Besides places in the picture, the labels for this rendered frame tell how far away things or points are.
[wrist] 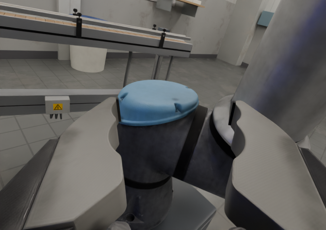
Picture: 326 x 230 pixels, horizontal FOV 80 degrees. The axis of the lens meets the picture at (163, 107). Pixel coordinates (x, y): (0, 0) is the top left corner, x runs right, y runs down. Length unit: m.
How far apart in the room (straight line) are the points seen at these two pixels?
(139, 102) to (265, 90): 0.14
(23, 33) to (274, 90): 1.05
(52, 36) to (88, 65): 2.02
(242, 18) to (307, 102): 6.42
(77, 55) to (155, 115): 2.90
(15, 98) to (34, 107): 0.09
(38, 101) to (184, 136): 1.09
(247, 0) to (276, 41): 6.47
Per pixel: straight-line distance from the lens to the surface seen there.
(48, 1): 3.41
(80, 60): 3.11
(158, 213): 0.37
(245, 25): 6.53
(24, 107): 1.29
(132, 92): 0.27
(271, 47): 0.19
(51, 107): 1.23
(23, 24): 1.11
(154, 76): 1.39
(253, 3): 6.56
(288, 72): 0.19
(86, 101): 1.29
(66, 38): 1.12
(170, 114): 0.24
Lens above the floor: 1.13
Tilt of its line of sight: 27 degrees down
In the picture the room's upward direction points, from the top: 15 degrees clockwise
